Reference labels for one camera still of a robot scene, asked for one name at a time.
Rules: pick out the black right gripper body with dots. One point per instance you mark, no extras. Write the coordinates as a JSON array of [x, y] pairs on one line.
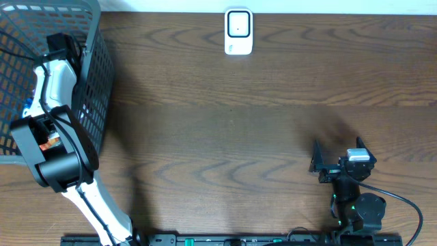
[[336, 169]]

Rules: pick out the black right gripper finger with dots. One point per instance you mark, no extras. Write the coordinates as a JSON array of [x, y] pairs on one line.
[[360, 144], [317, 161]]

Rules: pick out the blue Oreo cookie pack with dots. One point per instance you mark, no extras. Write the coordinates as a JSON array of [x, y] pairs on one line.
[[28, 108]]

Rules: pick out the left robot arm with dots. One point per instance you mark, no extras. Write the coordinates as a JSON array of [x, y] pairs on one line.
[[58, 151]]

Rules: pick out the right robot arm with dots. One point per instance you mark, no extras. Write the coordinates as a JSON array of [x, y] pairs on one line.
[[359, 214]]

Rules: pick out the grey plastic mesh basket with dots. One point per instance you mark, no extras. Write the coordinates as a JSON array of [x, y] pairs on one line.
[[26, 25]]

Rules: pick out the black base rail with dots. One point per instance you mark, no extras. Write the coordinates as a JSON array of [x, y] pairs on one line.
[[297, 238]]

